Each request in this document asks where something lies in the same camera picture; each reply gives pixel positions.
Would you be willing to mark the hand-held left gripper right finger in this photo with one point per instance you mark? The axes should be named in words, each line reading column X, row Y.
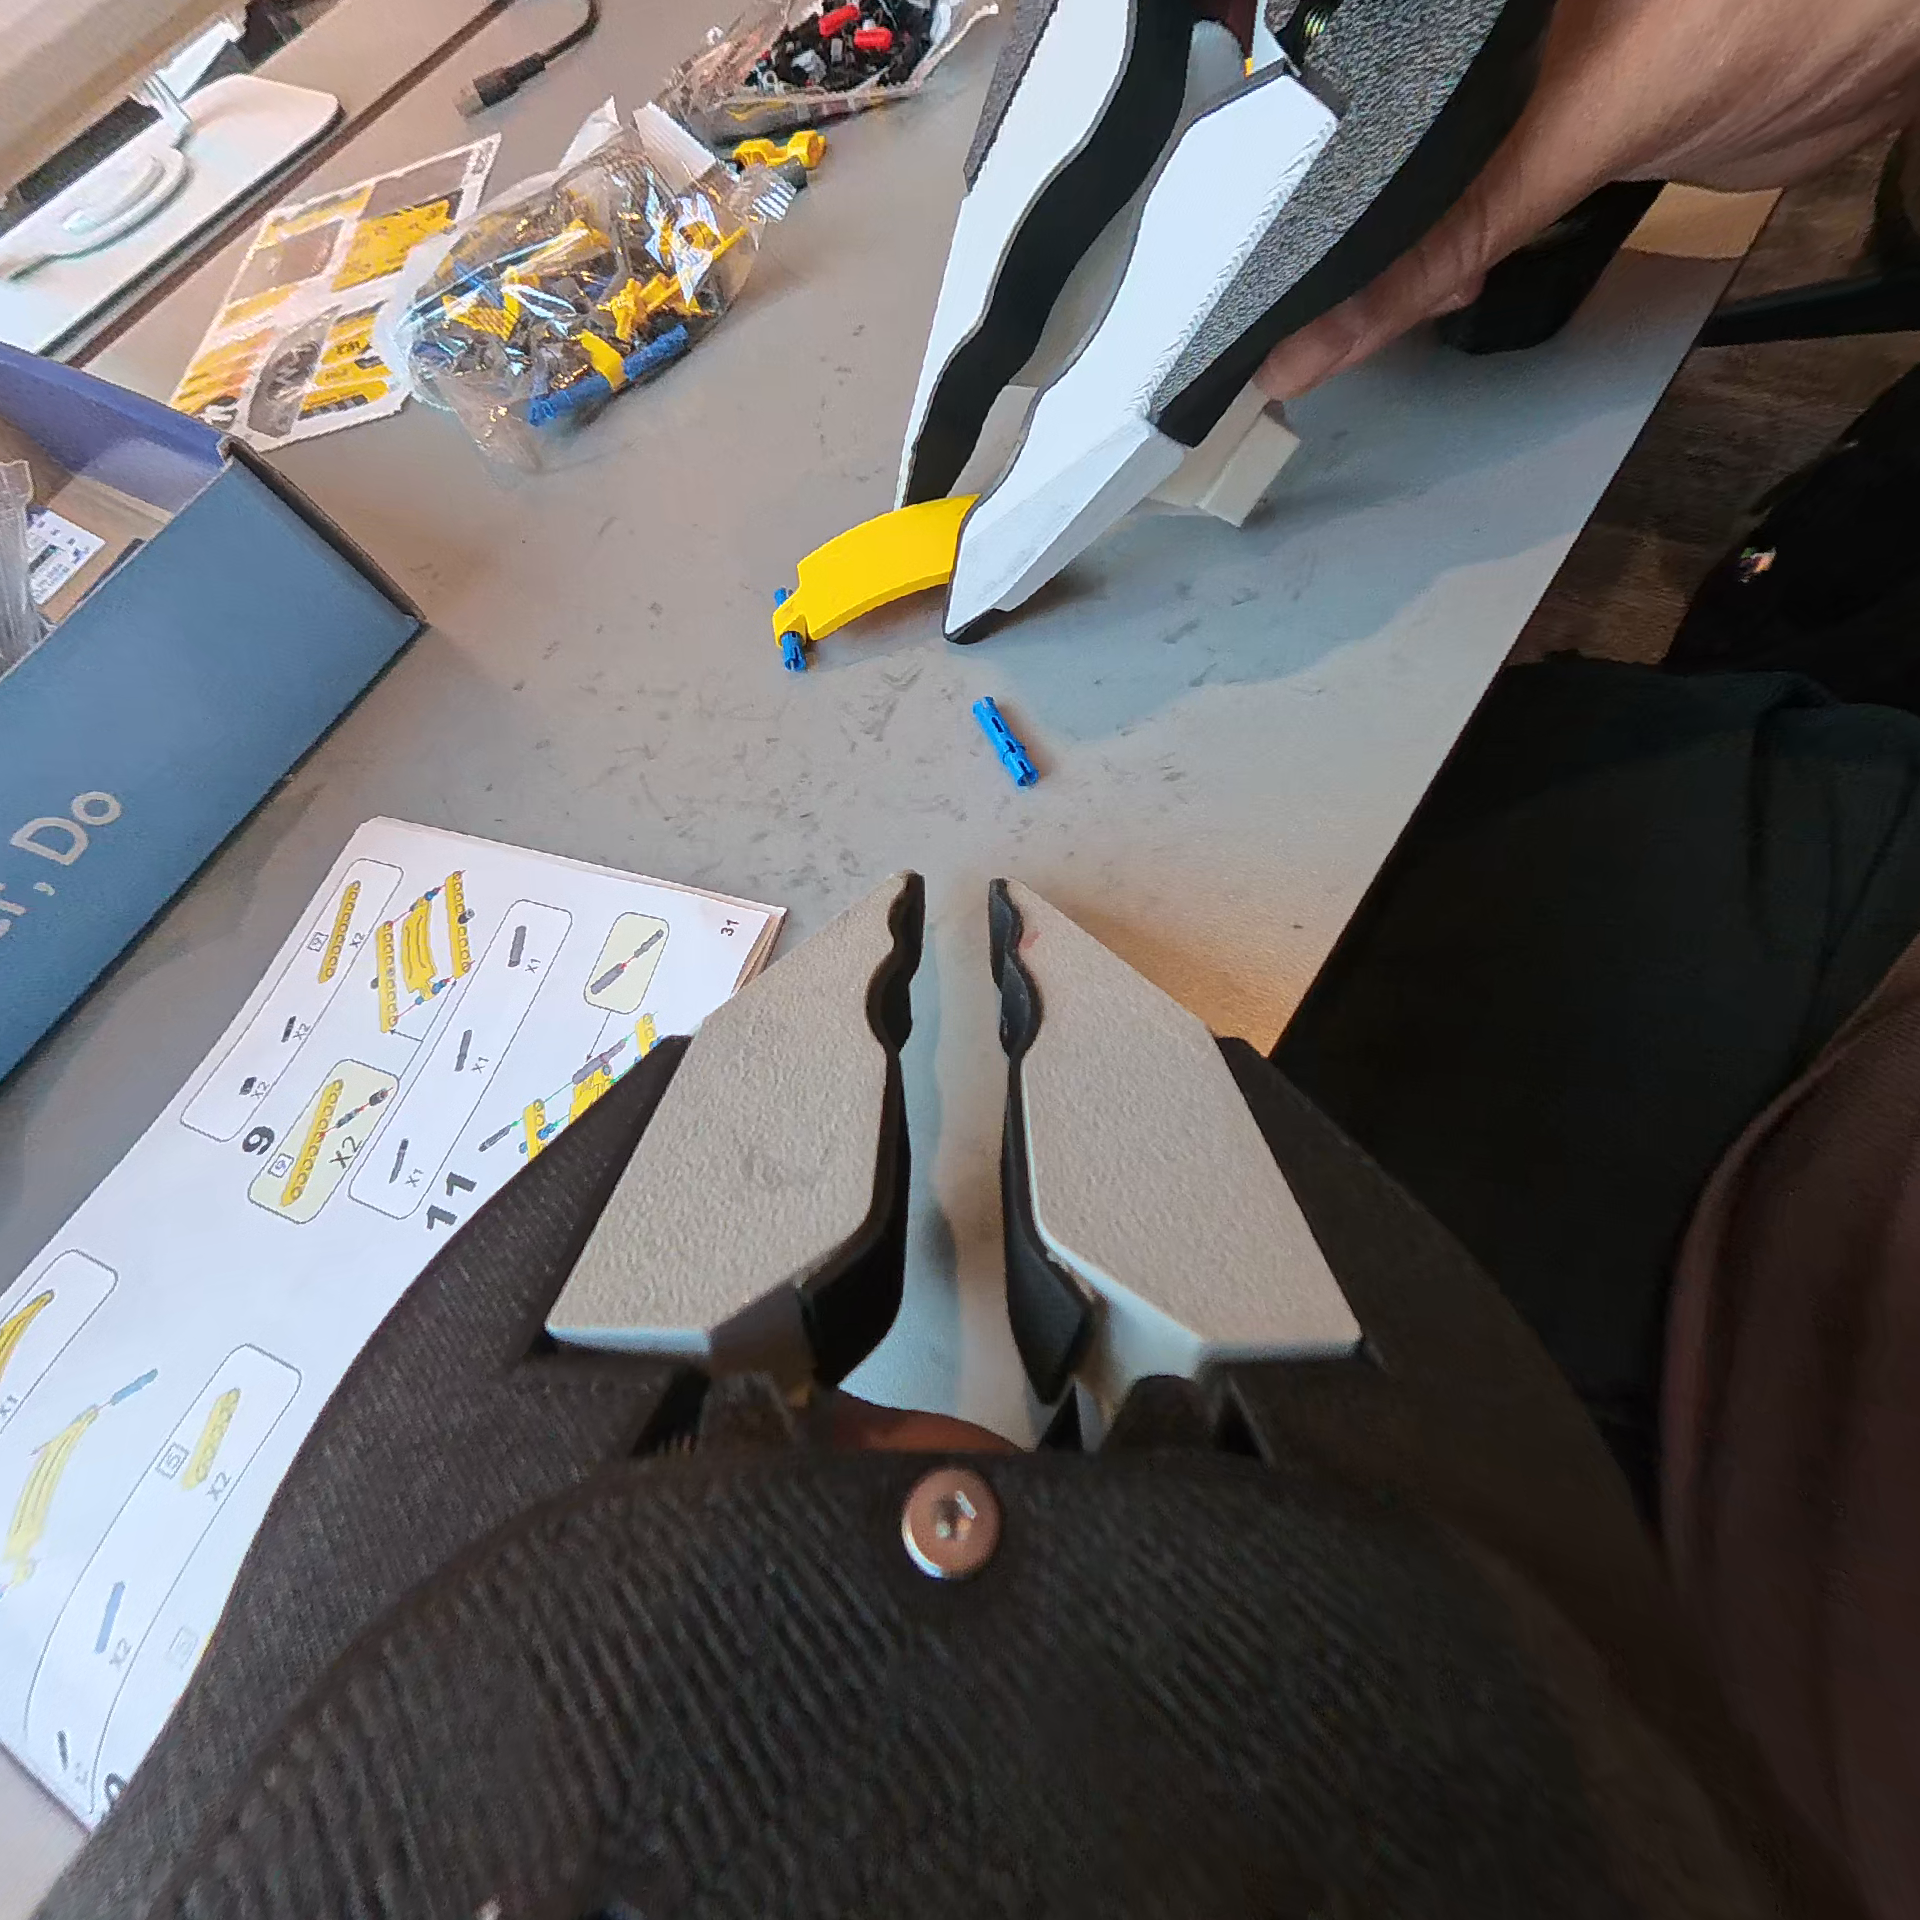
column 1184, row 1185

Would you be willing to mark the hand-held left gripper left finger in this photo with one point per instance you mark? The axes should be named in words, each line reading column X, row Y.
column 735, row 1185

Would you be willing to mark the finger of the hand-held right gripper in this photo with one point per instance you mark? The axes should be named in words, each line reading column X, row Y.
column 1201, row 255
column 1004, row 181

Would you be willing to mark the yellow curved arc beam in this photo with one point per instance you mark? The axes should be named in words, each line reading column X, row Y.
column 885, row 562

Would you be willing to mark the clear bag yellow grey parts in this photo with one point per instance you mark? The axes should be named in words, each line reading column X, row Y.
column 569, row 283

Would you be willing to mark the small blue connector pin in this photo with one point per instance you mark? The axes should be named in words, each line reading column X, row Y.
column 790, row 644
column 1004, row 739

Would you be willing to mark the blue cardboard kit box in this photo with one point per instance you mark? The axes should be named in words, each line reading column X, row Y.
column 195, row 721

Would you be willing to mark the grey desk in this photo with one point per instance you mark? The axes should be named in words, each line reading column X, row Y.
column 1277, row 721

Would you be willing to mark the person's right hand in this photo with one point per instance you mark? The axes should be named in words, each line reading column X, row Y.
column 1651, row 106

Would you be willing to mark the clear bag black red parts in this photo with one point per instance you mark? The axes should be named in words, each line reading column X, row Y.
column 839, row 53

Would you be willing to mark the yellow curved brick piece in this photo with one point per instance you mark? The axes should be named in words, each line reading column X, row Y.
column 781, row 148

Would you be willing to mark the instruction booklet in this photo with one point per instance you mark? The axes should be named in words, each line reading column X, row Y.
column 225, row 1276

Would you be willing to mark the person's brown shirt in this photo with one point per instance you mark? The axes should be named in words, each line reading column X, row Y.
column 1799, row 1425

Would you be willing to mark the yellow black sticker sheet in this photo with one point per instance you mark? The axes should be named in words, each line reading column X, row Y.
column 300, row 283

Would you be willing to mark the wooden document stand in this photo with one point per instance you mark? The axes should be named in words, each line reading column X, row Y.
column 195, row 165

